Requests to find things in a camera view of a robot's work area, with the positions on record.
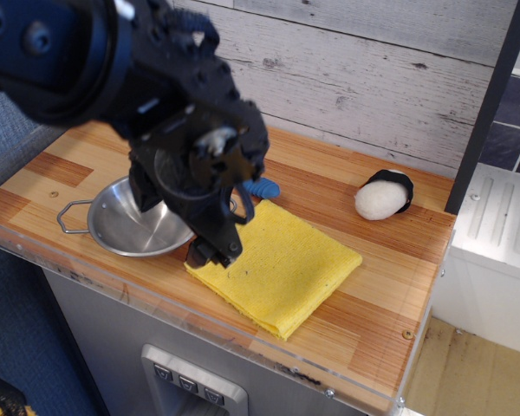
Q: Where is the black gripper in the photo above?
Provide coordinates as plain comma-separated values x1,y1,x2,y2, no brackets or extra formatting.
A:
107,1,269,269

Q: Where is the stainless steel bowl with handles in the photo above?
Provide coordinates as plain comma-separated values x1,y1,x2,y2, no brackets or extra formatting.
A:
57,177,242,257

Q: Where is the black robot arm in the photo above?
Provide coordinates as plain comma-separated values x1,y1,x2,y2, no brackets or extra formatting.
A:
0,1,269,267

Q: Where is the yellow folded cloth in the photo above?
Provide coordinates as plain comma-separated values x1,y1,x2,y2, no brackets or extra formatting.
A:
186,200,362,341

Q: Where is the grey toy fridge cabinet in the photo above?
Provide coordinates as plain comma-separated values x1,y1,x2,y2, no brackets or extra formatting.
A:
45,271,393,415

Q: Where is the silver dispenser button panel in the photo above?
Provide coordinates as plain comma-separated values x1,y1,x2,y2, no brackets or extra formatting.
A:
141,344,249,415

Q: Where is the white and black plush toy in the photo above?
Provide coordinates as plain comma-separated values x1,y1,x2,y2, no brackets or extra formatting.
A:
354,169,414,221

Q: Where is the yellow black object at corner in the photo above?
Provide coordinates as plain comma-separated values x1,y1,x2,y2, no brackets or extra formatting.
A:
0,379,36,416

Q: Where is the white ridged side unit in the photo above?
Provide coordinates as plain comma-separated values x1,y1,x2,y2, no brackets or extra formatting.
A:
432,164,520,352

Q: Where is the blue handled metal spork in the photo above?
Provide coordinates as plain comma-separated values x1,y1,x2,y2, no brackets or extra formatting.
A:
243,178,281,199

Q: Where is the dark vertical frame post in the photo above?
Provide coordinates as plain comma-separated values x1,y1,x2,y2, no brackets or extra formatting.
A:
445,1,520,215

